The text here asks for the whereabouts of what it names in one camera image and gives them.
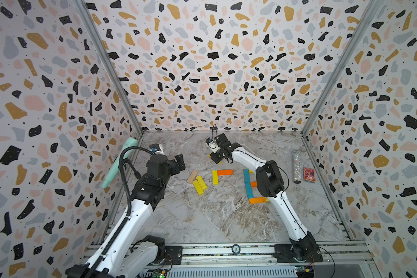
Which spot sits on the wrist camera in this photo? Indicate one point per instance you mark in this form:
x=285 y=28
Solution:
x=212 y=145
x=157 y=149

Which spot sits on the natural wood block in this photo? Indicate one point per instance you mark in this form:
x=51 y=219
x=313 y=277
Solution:
x=192 y=176

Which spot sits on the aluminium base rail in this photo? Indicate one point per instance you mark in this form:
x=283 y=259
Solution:
x=345 y=259

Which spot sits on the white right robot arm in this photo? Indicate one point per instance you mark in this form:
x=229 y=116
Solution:
x=270 y=184

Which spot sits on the aluminium corner post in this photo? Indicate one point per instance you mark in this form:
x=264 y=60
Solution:
x=105 y=59
x=358 y=35

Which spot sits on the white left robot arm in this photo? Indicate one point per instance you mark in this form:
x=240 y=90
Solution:
x=110 y=260

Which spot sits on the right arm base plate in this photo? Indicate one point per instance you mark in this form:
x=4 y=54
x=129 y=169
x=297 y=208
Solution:
x=285 y=253

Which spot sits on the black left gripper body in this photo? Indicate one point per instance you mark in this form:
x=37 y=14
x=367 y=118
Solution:
x=174 y=169

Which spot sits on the yellow block lowest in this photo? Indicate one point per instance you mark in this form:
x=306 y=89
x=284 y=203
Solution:
x=215 y=177

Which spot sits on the mint green microphone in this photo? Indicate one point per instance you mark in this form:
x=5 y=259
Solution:
x=114 y=170

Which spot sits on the aluminium corner post left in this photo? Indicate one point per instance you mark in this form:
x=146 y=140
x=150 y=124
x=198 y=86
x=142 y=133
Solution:
x=105 y=59

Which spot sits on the silver glitter microphone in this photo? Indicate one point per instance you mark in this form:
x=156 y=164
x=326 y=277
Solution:
x=297 y=169

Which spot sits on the purple card box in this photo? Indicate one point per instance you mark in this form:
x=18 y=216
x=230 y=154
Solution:
x=309 y=175

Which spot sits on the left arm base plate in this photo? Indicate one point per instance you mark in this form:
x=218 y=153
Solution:
x=168 y=256

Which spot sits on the black gooseneck mic stand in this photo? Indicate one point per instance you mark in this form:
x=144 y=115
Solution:
x=135 y=172

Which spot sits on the teal block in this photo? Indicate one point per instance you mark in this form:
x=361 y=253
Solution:
x=249 y=191
x=246 y=174

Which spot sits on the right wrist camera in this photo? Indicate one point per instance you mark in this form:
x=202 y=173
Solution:
x=212 y=145

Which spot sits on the aluminium corner post right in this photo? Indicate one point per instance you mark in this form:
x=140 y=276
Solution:
x=358 y=35

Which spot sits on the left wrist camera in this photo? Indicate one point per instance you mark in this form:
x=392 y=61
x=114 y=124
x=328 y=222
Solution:
x=157 y=149

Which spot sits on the round knob on rail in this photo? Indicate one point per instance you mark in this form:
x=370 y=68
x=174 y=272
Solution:
x=236 y=249

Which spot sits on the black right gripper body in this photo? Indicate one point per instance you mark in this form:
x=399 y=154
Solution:
x=219 y=156

